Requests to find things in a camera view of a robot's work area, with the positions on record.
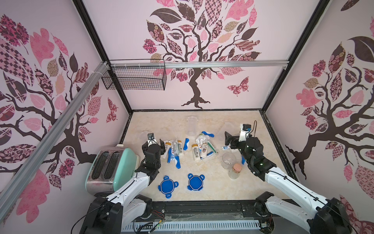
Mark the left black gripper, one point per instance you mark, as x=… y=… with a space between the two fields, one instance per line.
x=161 y=148

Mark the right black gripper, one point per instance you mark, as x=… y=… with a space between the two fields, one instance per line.
x=234 y=141

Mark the labelled toiletry bottle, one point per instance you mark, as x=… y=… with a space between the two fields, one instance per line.
x=196 y=152
x=167 y=147
x=204 y=150

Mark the blue lid toiletry container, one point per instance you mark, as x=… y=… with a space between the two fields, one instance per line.
x=229 y=127
x=143 y=137
x=192 y=126

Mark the white toothpaste tube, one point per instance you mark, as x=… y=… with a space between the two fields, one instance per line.
x=225 y=147

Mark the green toothbrush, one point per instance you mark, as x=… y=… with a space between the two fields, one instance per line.
x=214 y=150

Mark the clear plastic toiletry bag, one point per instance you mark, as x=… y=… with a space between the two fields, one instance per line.
x=201 y=139

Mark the detached blue lid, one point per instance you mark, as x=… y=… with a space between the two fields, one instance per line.
x=167 y=186
x=196 y=182

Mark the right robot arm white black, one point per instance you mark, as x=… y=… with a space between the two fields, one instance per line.
x=313 y=212

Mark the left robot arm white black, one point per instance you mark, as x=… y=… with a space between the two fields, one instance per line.
x=128 y=190

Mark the clear drinking glass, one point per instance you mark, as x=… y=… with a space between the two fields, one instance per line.
x=228 y=160

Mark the small corked glass jar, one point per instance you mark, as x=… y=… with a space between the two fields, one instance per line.
x=234 y=171

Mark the mint green silver toaster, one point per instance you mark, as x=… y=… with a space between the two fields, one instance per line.
x=112 y=168

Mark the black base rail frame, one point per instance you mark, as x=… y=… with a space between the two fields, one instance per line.
x=248 y=207

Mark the back aluminium rail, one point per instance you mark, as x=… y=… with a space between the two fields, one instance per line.
x=201 y=64

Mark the aluminium rail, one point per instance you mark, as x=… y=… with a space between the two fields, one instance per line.
x=201 y=64
x=21 y=179

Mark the black wire basket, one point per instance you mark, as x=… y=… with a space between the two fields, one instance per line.
x=136 y=74

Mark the white slotted cable duct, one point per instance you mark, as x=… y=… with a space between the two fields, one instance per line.
x=189 y=226

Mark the left aluminium rail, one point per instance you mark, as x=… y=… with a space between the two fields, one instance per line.
x=21 y=179

